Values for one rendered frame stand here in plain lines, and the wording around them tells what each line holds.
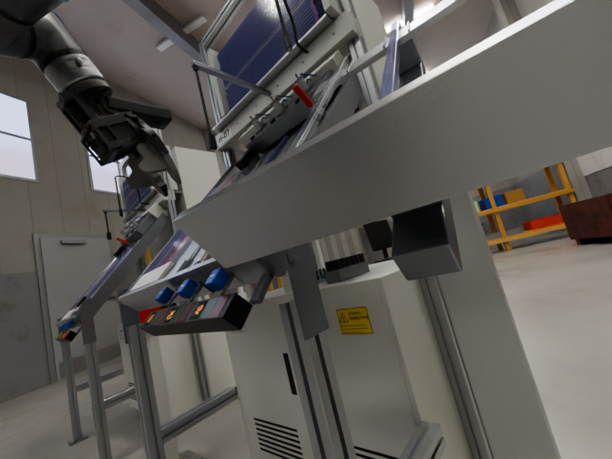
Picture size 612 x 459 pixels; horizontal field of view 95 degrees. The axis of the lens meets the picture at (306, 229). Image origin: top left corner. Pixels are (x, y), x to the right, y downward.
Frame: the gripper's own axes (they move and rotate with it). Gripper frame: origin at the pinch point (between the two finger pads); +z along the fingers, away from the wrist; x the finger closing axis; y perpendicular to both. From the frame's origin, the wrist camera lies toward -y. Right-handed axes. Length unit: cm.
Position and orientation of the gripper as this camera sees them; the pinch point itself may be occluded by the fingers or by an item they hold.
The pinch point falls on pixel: (172, 183)
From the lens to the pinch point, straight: 62.1
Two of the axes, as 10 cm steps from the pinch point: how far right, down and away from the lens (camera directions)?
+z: 5.4, 8.1, 2.5
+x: 7.1, -2.7, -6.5
